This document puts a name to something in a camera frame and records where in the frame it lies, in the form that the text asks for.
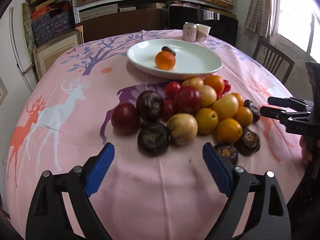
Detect large orange mandarin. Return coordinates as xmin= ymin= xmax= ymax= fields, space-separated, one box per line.
xmin=155 ymin=51 xmax=176 ymax=70

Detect yellow passion fruit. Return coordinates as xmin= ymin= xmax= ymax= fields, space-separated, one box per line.
xmin=167 ymin=113 xmax=198 ymax=145

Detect pink drink can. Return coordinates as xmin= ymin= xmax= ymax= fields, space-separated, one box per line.
xmin=182 ymin=22 xmax=197 ymax=42

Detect framed picture leaning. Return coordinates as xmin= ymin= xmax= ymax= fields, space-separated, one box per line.
xmin=33 ymin=25 xmax=84 ymax=80

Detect blue patterned boxes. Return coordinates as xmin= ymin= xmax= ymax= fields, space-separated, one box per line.
xmin=31 ymin=11 xmax=73 ymax=46

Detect red cherry tomato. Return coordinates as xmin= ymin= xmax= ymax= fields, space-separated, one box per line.
xmin=222 ymin=80 xmax=231 ymax=94

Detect right hand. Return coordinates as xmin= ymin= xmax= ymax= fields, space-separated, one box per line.
xmin=299 ymin=136 xmax=313 ymax=165

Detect pink deer tablecloth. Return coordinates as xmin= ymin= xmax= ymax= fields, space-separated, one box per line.
xmin=4 ymin=29 xmax=304 ymax=240

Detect brown wooden board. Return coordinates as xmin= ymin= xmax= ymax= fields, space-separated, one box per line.
xmin=75 ymin=9 xmax=169 ymax=42

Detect white paper cup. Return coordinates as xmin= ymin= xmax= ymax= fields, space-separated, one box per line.
xmin=196 ymin=24 xmax=211 ymax=42

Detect dark wooden chair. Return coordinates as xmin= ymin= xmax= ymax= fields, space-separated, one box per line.
xmin=252 ymin=38 xmax=295 ymax=84

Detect window frame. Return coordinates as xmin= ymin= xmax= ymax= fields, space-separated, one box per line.
xmin=274 ymin=0 xmax=319 ymax=63

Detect dark red plum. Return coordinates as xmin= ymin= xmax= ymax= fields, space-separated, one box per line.
xmin=111 ymin=102 xmax=140 ymax=134

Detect yellow orange kumquat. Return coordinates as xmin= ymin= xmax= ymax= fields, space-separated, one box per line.
xmin=216 ymin=118 xmax=242 ymax=144

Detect white oval plate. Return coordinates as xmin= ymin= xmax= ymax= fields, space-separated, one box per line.
xmin=127 ymin=39 xmax=223 ymax=80

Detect patterned curtain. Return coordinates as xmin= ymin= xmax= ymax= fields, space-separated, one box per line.
xmin=245 ymin=0 xmax=272 ymax=38

